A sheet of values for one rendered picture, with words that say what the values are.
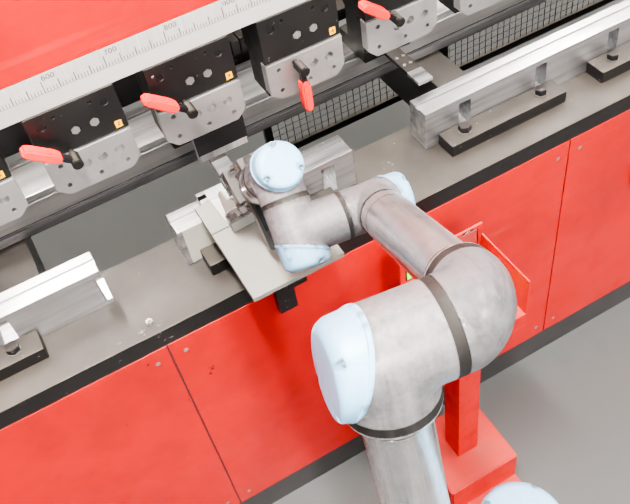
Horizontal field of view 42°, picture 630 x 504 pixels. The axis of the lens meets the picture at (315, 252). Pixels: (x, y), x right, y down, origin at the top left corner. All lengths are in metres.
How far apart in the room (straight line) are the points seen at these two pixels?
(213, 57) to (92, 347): 0.59
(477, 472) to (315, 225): 1.13
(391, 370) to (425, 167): 0.96
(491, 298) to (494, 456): 1.35
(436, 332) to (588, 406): 1.62
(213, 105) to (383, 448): 0.72
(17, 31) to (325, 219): 0.51
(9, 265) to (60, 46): 0.65
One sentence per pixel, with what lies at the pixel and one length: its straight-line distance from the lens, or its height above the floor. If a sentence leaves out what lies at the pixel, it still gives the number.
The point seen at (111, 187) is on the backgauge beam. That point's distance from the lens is 1.81.
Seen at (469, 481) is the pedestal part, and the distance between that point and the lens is 2.16.
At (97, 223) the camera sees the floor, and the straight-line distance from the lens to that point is 3.10.
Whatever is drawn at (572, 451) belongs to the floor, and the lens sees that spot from 2.36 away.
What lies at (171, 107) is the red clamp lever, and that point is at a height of 1.28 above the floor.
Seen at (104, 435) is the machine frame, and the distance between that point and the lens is 1.74.
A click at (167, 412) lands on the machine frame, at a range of 1.76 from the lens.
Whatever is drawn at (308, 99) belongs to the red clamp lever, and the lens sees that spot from 1.45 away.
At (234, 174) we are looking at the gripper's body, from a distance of 1.39.
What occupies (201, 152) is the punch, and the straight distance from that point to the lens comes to 1.51.
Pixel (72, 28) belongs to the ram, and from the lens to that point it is 1.27.
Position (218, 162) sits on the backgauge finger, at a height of 1.01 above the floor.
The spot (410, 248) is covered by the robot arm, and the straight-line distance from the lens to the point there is 1.02.
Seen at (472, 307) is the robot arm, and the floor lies 1.40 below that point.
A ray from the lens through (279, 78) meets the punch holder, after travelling 1.45.
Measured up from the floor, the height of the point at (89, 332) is 0.87.
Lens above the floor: 2.08
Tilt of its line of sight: 49 degrees down
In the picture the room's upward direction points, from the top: 11 degrees counter-clockwise
